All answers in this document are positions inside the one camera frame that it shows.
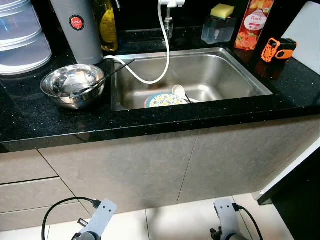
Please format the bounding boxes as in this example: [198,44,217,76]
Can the floral plate with teal rim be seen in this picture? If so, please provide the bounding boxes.
[143,92,189,109]

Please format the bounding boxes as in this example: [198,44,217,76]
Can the black chopstick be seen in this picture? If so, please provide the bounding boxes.
[54,58,136,97]

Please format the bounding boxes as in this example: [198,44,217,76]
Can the stainless steel bowl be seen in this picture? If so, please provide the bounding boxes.
[40,63,106,110]

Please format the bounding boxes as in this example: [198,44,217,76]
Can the grey kitchen base cabinet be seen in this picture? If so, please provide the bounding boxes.
[0,115,320,234]

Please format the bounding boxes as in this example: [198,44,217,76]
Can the black appliance with white trim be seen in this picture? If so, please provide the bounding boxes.
[252,137,320,240]

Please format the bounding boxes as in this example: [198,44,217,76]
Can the orange and black gadget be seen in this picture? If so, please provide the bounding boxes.
[259,37,298,64]

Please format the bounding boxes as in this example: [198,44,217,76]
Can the white panel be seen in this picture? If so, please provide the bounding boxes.
[279,0,320,67]

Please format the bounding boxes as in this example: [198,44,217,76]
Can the stainless steel sink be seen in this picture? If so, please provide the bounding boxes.
[109,47,274,112]

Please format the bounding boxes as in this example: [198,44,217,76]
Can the peach printed red bottle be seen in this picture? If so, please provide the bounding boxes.
[233,0,275,51]

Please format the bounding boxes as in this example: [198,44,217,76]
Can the clear plastic soap dispenser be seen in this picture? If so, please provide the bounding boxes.
[200,14,237,44]

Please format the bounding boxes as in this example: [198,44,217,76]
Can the white ceramic spoon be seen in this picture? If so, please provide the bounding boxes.
[171,84,201,105]

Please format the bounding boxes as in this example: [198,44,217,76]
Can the yellow sponge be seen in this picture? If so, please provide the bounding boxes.
[210,3,236,20]

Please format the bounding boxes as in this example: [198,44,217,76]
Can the chrome tap spout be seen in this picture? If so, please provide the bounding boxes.
[161,6,175,42]

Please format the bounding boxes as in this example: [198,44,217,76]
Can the yellow cooking oil bottle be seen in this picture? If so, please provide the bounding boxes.
[92,0,120,53]

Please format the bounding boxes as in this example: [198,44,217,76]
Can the grey thermos with red label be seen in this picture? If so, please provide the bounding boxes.
[49,0,104,66]

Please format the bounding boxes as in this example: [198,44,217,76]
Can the translucent stacked plastic food covers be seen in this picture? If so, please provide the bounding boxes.
[0,0,53,77]

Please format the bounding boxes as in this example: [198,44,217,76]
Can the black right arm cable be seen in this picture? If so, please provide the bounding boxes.
[232,202,264,240]

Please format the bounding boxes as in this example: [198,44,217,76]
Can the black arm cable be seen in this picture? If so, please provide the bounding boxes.
[41,197,102,240]
[232,202,264,240]

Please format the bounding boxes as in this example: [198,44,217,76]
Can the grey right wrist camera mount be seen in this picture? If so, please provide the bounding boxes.
[213,198,242,239]

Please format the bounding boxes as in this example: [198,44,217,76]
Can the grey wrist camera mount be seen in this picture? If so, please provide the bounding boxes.
[213,198,242,239]
[78,198,118,237]

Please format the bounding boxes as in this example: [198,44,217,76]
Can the white flexible hose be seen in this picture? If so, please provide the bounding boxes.
[103,0,172,85]

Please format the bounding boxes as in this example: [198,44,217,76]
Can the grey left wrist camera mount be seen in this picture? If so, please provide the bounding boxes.
[78,198,118,237]

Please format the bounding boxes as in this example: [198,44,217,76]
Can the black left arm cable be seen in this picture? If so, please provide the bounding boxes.
[41,197,102,240]

